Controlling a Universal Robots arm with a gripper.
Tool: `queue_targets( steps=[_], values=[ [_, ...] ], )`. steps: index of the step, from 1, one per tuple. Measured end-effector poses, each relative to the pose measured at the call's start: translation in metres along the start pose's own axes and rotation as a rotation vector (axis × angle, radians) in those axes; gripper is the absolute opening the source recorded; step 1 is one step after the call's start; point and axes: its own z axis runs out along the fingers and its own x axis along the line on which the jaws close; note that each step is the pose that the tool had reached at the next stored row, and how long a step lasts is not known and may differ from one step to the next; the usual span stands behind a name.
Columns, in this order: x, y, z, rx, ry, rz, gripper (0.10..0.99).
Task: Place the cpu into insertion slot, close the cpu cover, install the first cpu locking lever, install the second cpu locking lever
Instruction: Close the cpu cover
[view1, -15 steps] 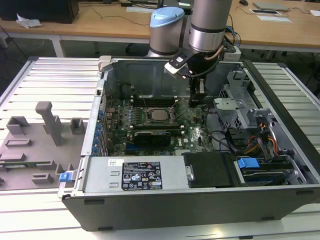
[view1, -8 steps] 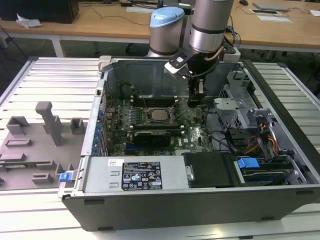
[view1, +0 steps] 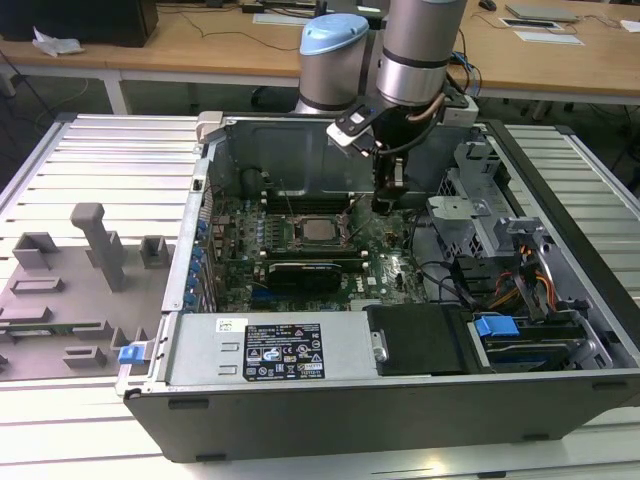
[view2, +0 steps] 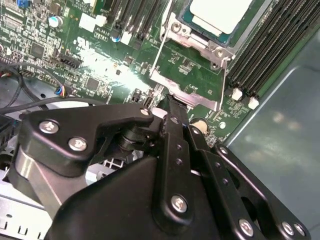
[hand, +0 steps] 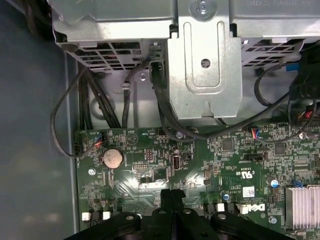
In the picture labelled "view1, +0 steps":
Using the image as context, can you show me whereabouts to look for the metal socket cover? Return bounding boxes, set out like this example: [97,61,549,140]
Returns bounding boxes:
[338,195,366,234]

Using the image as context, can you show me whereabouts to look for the metal locking lever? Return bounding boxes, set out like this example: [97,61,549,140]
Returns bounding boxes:
[348,218,375,243]
[279,181,296,218]

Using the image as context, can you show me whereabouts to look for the silver CPU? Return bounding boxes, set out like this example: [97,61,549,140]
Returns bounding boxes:
[302,219,341,242]

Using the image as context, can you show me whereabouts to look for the CPU socket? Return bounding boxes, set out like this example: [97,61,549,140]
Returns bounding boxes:
[289,213,359,251]

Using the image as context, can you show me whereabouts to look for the grey metal drive cage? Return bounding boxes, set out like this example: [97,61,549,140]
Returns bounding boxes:
[427,139,516,261]

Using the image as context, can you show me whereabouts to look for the green motherboard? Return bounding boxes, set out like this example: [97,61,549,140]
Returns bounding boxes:
[208,192,441,312]

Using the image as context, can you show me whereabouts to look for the black graphics card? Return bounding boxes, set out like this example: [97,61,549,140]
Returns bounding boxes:
[267,260,344,296]

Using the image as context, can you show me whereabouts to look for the black chair base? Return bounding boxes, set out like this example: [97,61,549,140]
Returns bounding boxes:
[249,87,301,114]

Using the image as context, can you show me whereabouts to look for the black plastic shroud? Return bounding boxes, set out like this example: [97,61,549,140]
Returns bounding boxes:
[367,303,469,377]

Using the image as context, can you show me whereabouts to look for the hard disk in blue carrier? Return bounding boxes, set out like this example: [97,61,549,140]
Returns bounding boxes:
[469,313,586,371]

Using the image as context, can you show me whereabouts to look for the white paper sheet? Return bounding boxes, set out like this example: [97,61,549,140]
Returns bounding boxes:
[514,30,586,46]

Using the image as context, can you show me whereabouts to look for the grey laptop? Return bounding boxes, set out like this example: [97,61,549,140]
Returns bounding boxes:
[504,3,581,24]

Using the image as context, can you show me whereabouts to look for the long wooden desk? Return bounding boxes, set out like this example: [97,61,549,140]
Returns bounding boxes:
[0,0,640,109]

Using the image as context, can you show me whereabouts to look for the black open PC case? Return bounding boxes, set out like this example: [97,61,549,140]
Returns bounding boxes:
[115,112,640,464]

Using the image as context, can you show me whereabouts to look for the silver power supply unit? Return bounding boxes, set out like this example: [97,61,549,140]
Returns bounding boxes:
[162,312,374,386]

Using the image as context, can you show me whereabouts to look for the grey parts rack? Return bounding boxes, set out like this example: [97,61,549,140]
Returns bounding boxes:
[0,202,176,381]

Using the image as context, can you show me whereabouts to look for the black computer box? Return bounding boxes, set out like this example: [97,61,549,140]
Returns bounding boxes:
[0,0,159,49]

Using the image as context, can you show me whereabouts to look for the crumpled white paper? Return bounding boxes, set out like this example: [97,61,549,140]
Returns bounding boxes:
[32,27,84,56]

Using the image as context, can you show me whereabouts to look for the green RAM stick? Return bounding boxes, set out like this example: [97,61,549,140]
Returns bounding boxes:
[0,322,104,337]

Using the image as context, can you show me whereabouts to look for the black camera cable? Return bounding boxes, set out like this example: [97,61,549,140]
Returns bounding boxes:
[359,94,444,157]

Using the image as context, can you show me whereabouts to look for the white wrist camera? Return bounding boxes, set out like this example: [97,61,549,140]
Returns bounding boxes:
[326,104,374,149]

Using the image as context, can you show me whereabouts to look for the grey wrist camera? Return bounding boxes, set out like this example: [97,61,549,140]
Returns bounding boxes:
[443,94,480,126]

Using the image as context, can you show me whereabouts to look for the blue cable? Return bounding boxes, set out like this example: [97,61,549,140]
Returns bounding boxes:
[452,49,484,99]

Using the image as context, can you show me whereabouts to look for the black internal cable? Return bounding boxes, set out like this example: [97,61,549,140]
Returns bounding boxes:
[409,214,476,306]

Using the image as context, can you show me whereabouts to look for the grey metal bracket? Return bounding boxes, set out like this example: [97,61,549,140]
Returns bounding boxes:
[492,215,556,261]

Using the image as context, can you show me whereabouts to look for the silver case latch handle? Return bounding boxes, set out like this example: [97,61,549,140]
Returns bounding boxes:
[194,110,227,147]

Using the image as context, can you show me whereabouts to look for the orange and yellow wires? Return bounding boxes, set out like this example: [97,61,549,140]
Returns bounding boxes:
[492,244,559,314]

